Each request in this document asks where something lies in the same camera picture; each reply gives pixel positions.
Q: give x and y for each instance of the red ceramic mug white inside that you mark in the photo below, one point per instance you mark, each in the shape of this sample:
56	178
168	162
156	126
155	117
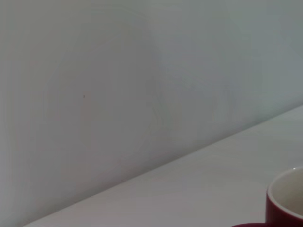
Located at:
279	212

